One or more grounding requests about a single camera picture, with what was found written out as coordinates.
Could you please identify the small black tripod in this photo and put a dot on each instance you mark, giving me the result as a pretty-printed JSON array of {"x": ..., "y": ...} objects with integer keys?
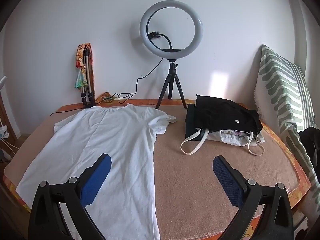
[{"x": 171, "y": 80}]

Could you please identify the beige blanket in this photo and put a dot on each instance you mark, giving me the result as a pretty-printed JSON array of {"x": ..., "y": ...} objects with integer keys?
[{"x": 200, "y": 185}]

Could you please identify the colourful tied scarf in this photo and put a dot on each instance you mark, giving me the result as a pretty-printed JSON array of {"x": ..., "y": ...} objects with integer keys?
[{"x": 79, "y": 80}]

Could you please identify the white power strip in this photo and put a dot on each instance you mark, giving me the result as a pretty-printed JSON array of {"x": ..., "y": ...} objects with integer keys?
[{"x": 3, "y": 132}]

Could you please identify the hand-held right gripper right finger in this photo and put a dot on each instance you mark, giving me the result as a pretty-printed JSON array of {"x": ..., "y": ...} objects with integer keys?
[{"x": 226, "y": 180}]

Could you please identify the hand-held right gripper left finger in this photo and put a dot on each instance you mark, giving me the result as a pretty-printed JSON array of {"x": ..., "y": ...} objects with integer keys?
[{"x": 96, "y": 180}]

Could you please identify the white tote bag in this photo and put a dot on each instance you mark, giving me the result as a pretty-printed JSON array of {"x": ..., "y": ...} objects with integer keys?
[{"x": 232, "y": 140}]

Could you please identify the black gooseneck phone clamp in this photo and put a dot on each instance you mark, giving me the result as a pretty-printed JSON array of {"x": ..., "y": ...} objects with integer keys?
[{"x": 168, "y": 41}]

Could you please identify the folded silver tripod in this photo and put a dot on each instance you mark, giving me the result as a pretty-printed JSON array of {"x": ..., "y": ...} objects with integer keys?
[{"x": 88, "y": 75}]

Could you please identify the white t-shirt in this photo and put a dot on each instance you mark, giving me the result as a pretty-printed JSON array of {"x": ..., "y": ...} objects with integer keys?
[{"x": 112, "y": 135}]

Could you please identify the dark cloth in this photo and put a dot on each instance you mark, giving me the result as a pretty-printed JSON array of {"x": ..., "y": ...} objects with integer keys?
[{"x": 312, "y": 142}]

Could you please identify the striped green white towel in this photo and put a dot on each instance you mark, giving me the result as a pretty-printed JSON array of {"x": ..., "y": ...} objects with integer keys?
[{"x": 280, "y": 85}]

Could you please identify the yellow patterned cloth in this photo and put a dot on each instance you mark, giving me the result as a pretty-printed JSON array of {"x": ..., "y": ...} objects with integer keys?
[{"x": 107, "y": 96}]

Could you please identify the black garment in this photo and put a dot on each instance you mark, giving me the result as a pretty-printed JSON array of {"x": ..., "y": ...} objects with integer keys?
[{"x": 220, "y": 115}]

